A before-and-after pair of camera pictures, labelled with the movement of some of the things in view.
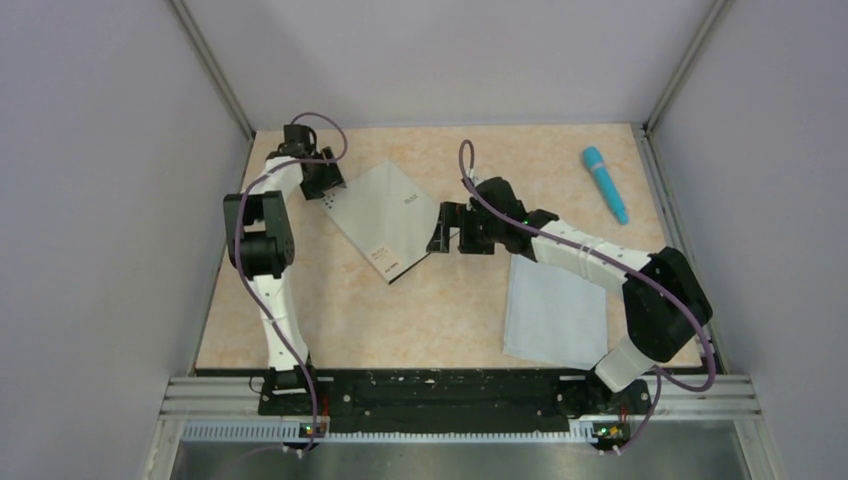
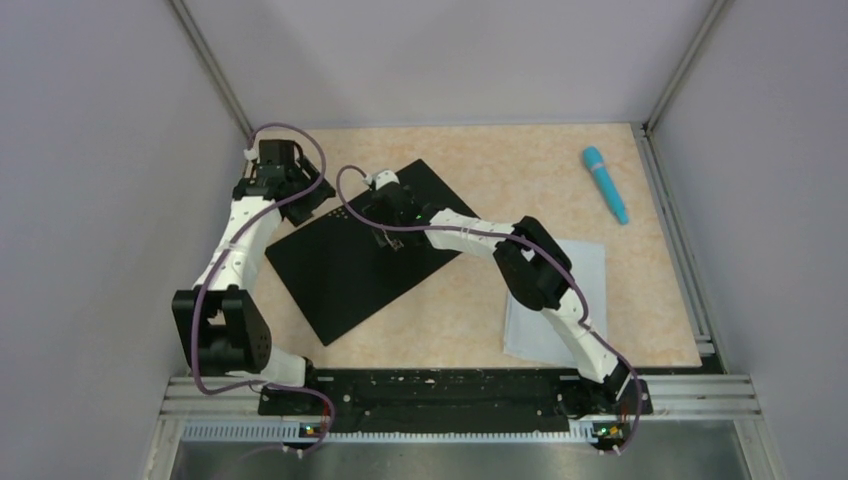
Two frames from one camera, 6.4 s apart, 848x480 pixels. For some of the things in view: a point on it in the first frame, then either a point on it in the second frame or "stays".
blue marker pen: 595,163 stays
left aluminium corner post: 211,66 stays
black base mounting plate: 457,397 stays
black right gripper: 464,227 → 389,232
